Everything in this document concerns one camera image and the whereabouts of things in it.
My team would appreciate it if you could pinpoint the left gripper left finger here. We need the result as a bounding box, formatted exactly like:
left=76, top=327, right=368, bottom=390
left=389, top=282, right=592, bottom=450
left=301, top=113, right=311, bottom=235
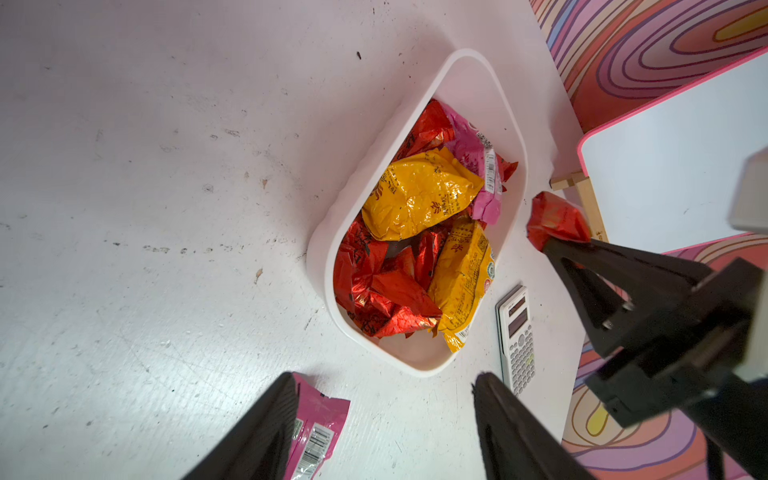
left=186, top=372, right=299, bottom=479

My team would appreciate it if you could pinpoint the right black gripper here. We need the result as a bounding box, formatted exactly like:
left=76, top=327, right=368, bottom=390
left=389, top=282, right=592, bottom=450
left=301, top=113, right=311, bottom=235
left=543, top=238, right=765, bottom=427

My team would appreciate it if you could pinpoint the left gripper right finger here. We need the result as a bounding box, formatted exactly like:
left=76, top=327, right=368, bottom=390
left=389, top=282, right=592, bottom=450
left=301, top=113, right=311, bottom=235
left=472, top=372, right=593, bottom=480

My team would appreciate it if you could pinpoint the pink tea bag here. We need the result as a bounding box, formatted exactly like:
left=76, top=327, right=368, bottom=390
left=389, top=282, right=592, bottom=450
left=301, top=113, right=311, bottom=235
left=284, top=373, right=351, bottom=480
left=439, top=102, right=503, bottom=225

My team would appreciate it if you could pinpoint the yellow tea bag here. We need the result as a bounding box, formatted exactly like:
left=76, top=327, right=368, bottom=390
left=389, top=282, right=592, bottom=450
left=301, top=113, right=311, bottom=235
left=362, top=148, right=483, bottom=241
left=428, top=217, right=495, bottom=353

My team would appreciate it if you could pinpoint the white plastic storage box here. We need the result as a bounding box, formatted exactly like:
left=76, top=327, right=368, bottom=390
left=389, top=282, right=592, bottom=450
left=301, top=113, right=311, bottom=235
left=306, top=49, right=527, bottom=377

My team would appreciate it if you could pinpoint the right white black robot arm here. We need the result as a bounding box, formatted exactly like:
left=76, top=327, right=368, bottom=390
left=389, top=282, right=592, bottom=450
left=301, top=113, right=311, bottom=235
left=527, top=192, right=767, bottom=479

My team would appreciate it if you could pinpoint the white grey calculator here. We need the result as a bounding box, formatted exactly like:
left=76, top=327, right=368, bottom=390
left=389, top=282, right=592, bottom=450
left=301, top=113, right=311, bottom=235
left=496, top=284, right=536, bottom=396

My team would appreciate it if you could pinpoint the wooden easel stand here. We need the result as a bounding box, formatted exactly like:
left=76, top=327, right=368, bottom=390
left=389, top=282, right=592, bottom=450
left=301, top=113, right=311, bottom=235
left=549, top=170, right=609, bottom=243

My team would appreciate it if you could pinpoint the pink framed whiteboard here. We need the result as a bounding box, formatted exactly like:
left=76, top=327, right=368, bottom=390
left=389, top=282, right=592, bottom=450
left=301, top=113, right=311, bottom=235
left=578, top=51, right=767, bottom=253

